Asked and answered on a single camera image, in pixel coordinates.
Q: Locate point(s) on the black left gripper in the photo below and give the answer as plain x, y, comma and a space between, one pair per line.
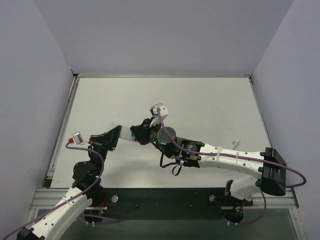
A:
100, 143

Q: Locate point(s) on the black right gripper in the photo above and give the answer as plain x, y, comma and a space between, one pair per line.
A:
145, 131

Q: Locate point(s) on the small grey remote control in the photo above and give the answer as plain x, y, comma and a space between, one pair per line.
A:
125, 132

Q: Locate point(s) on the long white remote control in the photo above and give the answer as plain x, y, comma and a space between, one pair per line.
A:
233, 143

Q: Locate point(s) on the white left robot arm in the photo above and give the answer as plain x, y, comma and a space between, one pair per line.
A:
86, 188

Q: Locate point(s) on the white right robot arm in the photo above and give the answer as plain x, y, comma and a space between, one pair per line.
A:
264, 171

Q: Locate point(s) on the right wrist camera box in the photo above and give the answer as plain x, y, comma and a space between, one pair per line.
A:
158, 110

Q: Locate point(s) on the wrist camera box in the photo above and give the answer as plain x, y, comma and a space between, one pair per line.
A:
158, 110
77, 140

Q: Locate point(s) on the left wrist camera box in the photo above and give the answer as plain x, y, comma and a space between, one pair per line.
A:
77, 140

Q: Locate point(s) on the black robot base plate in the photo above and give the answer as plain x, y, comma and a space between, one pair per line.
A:
163, 204

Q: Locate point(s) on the aluminium table edge rail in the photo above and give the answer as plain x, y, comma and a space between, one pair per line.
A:
62, 129

